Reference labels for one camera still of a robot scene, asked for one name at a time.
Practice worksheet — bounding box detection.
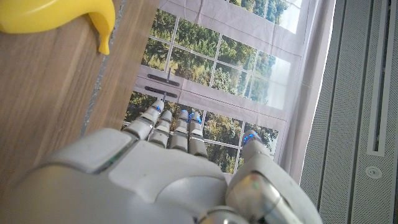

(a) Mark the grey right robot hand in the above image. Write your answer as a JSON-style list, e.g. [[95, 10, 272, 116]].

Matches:
[[0, 99, 324, 224]]

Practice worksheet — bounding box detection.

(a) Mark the yellow banana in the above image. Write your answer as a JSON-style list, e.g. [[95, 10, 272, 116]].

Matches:
[[0, 0, 116, 56]]

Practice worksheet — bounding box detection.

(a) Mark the grey tape table outline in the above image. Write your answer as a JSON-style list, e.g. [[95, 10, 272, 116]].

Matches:
[[80, 0, 127, 137]]

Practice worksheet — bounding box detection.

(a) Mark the printed window backdrop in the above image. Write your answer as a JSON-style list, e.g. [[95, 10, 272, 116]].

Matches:
[[123, 0, 336, 184]]

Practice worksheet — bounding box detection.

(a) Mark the round white ceiling fixture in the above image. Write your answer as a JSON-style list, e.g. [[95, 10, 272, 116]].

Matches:
[[365, 166, 382, 180]]

